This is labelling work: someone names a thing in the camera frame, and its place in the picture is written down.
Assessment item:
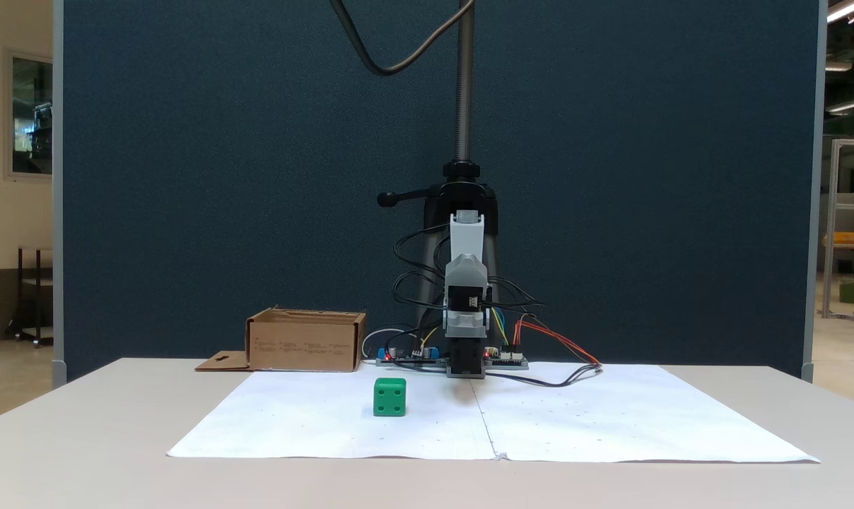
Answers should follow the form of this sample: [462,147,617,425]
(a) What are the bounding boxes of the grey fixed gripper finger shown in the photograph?
[444,253,489,286]

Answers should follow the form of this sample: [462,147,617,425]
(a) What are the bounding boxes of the green die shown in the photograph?
[373,378,407,417]

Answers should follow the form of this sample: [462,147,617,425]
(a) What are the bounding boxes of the circuit board with blue parts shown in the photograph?
[376,344,446,368]

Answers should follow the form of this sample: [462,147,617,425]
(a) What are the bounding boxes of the circuit board with white connectors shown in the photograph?
[485,346,530,370]

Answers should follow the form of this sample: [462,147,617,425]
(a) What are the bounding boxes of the open cardboard box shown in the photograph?
[195,306,368,373]

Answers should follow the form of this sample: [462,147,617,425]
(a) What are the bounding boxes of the white paper sheet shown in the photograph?
[469,362,821,464]
[167,369,498,460]

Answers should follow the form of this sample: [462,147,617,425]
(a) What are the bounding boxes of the dark blue partition panel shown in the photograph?
[52,0,827,388]

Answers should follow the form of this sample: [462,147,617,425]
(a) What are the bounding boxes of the black shelf rack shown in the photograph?
[15,245,54,348]

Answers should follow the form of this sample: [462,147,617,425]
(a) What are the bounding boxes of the yellow blue green wires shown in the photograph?
[490,305,511,349]

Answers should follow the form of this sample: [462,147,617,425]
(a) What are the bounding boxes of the orange and red wires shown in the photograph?
[513,315,604,369]

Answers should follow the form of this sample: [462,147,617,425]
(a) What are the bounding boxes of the white cable loop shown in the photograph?
[361,326,418,362]

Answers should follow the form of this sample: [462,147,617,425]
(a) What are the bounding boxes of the black cable on table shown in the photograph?
[485,363,604,389]

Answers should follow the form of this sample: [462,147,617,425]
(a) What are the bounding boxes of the black camera tripod with pole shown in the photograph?
[376,0,504,354]

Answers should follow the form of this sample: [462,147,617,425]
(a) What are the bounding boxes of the hanging black cable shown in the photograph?
[328,0,477,77]

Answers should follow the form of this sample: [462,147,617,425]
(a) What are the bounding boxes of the aluminium profile frame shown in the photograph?
[821,138,854,323]

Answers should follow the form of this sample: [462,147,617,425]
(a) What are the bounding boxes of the wall window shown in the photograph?
[4,47,54,184]

